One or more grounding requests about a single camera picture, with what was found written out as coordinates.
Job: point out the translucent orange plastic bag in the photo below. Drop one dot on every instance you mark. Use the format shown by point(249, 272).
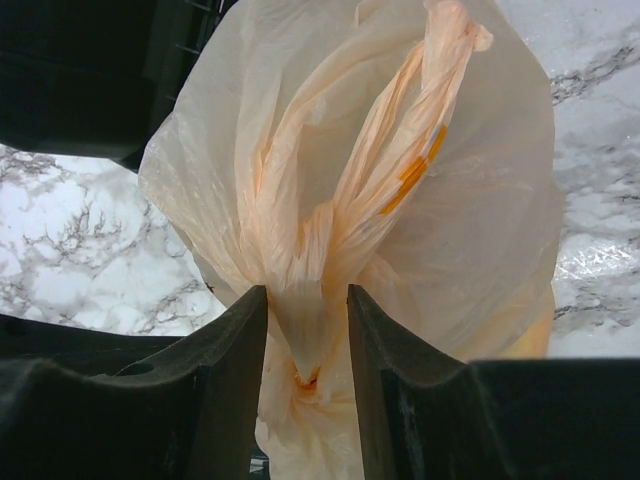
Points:
point(404, 146)

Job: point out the black plastic toolbox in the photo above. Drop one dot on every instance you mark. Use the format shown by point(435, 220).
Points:
point(97, 78)

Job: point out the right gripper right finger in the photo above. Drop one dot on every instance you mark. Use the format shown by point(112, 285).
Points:
point(425, 415)

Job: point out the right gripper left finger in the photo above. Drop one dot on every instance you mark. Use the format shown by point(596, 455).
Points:
point(83, 404)

